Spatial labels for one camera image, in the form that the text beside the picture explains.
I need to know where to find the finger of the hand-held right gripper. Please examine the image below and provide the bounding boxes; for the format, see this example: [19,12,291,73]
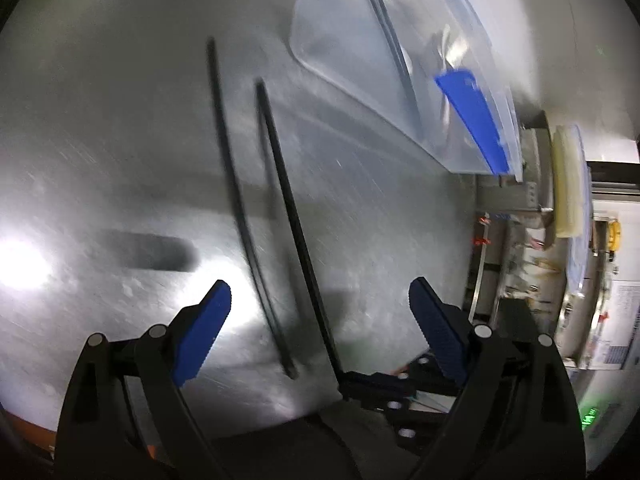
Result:
[338,355,441,406]
[382,396,458,457]

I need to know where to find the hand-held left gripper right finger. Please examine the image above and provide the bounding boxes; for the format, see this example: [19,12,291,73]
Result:
[407,276,586,480]

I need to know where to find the clear plastic box blue latches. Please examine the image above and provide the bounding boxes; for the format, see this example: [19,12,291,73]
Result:
[289,0,524,181]

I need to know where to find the black chopstick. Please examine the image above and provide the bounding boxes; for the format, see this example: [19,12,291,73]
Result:
[356,0,417,113]
[206,36,299,380]
[370,0,425,128]
[254,78,347,377]

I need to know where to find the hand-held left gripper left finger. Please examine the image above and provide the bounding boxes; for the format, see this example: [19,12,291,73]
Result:
[55,280,233,480]

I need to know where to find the clear box lid blue rim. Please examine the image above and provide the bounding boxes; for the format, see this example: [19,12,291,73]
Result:
[549,124,597,306]

